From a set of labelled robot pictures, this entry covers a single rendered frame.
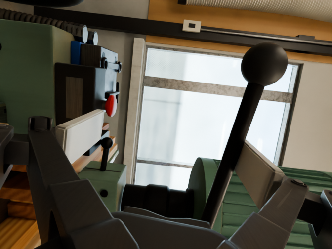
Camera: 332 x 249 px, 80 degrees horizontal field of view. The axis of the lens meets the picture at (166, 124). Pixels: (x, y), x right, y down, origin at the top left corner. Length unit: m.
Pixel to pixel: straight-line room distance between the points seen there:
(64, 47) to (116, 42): 1.50
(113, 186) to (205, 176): 0.14
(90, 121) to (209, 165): 0.22
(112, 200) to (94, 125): 0.19
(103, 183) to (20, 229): 0.11
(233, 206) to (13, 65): 0.33
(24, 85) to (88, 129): 0.15
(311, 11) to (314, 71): 0.46
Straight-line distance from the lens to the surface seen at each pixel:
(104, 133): 0.37
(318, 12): 1.95
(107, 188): 0.34
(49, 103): 0.28
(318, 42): 1.98
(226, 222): 0.32
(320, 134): 2.15
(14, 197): 0.33
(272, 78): 0.18
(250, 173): 0.17
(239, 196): 0.32
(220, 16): 1.83
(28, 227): 0.34
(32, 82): 0.29
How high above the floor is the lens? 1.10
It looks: level
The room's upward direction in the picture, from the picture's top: 97 degrees clockwise
